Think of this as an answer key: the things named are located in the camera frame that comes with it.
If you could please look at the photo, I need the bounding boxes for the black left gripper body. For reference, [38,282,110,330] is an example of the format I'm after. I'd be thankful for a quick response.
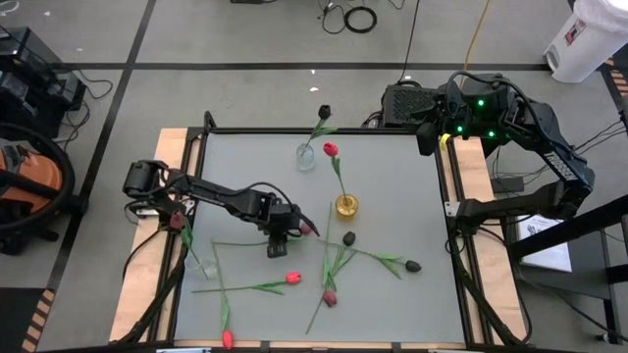
[257,193,304,237]

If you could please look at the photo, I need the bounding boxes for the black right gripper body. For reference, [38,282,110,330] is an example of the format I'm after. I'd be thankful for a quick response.
[429,87,475,143]

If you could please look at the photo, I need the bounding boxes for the bright red artificial tulip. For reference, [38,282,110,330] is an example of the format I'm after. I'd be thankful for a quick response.
[190,271,303,296]
[322,141,352,202]
[210,238,236,350]

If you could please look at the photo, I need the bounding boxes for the clear ribbed glass vase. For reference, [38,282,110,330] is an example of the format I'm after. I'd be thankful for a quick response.
[294,142,316,173]

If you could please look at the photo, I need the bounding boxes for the yellow glass vase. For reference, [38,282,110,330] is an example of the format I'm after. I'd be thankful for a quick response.
[335,193,360,221]

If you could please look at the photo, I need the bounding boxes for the small clear glass vase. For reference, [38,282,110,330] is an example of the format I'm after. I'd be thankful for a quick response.
[184,254,220,281]

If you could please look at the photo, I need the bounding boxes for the black vented computer case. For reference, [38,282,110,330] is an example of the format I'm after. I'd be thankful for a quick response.
[381,83,511,157]

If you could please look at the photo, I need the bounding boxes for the black power brick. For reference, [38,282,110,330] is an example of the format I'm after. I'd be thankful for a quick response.
[490,176,525,194]

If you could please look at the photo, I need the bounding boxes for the wooden table side board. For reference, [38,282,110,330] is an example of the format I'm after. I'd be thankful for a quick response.
[439,135,529,343]
[108,127,197,343]

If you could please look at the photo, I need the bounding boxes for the white trash bin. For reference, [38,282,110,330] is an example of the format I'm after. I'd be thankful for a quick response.
[543,0,628,84]

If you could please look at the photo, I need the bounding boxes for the white printed booklet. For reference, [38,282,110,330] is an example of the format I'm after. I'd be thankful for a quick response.
[514,213,574,274]

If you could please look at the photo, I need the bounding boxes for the black metal stand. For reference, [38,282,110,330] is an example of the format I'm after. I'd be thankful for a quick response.
[507,195,628,344]

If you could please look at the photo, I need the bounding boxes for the red vacuum cleaner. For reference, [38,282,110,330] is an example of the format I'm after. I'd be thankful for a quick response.
[0,121,89,256]

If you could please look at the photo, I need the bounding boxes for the orange shop vacuum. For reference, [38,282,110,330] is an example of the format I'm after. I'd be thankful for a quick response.
[0,141,65,217]

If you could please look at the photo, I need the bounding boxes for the black equipment boxes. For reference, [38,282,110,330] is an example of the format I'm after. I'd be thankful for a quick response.
[0,26,87,138]

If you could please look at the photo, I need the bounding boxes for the yellow power cable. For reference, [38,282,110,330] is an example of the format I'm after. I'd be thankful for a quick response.
[457,0,493,93]

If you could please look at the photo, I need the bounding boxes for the black hanging cable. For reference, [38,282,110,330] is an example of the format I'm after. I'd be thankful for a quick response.
[396,0,422,83]

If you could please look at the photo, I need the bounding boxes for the coiled black floor cable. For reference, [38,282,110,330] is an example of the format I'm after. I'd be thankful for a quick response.
[318,0,379,35]

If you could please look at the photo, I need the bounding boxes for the black cable bundle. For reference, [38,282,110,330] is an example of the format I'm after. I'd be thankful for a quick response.
[571,120,628,166]

